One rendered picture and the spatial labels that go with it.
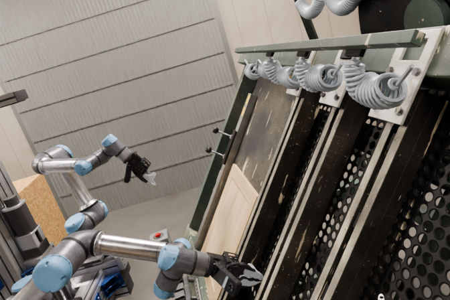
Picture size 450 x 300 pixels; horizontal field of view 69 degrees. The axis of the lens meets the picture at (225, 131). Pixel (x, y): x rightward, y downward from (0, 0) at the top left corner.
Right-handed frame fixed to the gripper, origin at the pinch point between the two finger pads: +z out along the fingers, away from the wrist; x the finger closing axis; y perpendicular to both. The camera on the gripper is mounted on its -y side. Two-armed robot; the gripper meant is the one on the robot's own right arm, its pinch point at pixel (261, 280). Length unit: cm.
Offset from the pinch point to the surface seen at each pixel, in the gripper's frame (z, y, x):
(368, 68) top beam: -8, -20, -73
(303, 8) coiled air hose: 11, 88, -109
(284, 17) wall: 87, 344, -160
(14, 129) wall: -207, 412, 115
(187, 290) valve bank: 0, 66, 59
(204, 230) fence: 1, 78, 27
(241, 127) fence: 0, 79, -37
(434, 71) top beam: -9, -39, -74
